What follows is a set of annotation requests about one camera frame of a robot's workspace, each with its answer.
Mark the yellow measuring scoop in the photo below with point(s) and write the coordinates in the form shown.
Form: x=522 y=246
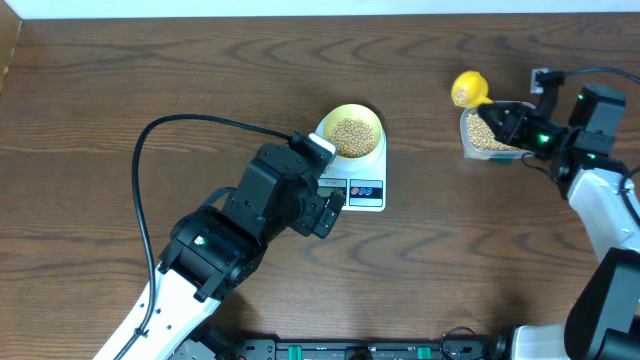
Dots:
x=469 y=90

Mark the soybeans in yellow bowl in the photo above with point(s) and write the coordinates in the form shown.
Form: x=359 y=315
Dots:
x=353 y=137

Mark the white digital kitchen scale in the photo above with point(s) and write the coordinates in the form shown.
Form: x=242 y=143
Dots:
x=364 y=179

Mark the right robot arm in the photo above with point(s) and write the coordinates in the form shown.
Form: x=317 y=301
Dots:
x=603 y=323

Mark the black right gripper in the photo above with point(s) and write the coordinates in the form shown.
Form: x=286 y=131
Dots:
x=510 y=132

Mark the pale yellow bowl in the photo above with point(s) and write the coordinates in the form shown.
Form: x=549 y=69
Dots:
x=352 y=111

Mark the clear plastic container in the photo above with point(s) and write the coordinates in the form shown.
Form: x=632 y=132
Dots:
x=471 y=152

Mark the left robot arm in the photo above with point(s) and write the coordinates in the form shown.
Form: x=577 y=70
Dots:
x=212 y=251

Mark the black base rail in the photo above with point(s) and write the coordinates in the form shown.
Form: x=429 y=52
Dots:
x=461 y=343

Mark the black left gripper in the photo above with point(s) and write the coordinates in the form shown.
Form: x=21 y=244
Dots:
x=322 y=215

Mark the pile of soybeans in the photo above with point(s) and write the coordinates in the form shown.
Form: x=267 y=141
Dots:
x=481 y=136

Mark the wooden panel at left edge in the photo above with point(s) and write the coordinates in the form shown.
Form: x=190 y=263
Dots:
x=10 y=29

